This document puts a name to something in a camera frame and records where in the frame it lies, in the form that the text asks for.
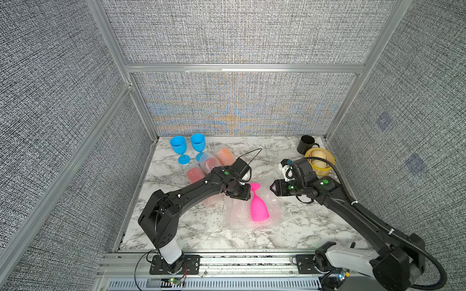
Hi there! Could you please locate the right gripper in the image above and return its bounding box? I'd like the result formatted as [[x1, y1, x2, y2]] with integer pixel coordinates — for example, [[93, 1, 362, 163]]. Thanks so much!
[[268, 179, 307, 198]]

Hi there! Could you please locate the red wine glass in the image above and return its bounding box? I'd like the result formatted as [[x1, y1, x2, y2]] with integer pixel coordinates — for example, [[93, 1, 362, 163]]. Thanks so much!
[[199, 152, 222, 175]]

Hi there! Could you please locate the bubble wrap sheet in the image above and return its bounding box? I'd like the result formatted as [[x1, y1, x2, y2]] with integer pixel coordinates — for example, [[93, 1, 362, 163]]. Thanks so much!
[[222, 188, 285, 235]]

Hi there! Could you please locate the pink wine glass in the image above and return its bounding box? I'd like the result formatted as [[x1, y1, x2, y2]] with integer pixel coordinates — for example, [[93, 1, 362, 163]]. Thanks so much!
[[250, 183, 270, 222]]

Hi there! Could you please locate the blue wine glass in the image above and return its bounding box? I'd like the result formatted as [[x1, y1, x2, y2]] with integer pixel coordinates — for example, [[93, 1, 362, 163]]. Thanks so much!
[[190, 133, 206, 162], [170, 136, 191, 165]]

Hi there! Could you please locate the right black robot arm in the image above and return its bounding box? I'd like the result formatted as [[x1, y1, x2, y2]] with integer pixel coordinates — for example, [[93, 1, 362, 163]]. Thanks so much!
[[270, 157, 447, 291]]

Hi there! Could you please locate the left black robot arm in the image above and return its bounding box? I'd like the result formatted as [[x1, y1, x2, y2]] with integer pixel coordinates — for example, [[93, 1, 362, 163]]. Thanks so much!
[[138, 158, 251, 272]]

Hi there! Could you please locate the orange wrapped wine glass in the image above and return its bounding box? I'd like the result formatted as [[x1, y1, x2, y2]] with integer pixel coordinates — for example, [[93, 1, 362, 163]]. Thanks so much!
[[214, 144, 236, 167]]

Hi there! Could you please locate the coral wrapped wine glass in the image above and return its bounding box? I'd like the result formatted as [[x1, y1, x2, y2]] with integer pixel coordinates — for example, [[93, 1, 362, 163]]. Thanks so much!
[[186, 166, 205, 184]]

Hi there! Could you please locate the yellow bamboo steamer basket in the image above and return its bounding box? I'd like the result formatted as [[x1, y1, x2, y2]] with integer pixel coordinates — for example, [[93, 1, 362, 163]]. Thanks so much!
[[305, 147, 336, 177]]

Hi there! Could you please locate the black mug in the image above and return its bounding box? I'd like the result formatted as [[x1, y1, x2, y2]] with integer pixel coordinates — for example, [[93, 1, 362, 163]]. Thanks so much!
[[297, 135, 320, 155]]

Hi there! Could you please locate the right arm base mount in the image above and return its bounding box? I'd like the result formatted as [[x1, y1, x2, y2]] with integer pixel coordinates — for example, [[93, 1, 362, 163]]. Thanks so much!
[[290, 241, 336, 275]]

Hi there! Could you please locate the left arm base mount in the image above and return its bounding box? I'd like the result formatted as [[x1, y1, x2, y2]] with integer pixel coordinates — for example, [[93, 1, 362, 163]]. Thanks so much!
[[149, 253, 201, 275]]

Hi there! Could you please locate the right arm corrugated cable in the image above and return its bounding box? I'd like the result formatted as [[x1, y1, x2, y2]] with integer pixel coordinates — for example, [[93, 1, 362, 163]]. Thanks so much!
[[305, 156, 449, 291]]

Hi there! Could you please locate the aluminium frame crossbar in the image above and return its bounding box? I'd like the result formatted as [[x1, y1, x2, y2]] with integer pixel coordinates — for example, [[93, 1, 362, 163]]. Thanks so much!
[[125, 63, 365, 73]]

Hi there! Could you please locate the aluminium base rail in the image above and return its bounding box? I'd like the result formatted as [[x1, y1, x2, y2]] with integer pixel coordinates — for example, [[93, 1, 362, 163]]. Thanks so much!
[[94, 249, 379, 291]]

